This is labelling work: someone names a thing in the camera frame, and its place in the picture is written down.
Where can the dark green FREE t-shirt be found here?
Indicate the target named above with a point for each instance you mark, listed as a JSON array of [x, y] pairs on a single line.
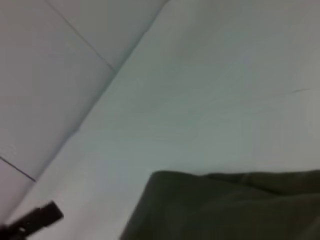
[[225, 207]]

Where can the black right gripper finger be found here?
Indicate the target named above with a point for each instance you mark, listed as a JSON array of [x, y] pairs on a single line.
[[37, 220]]

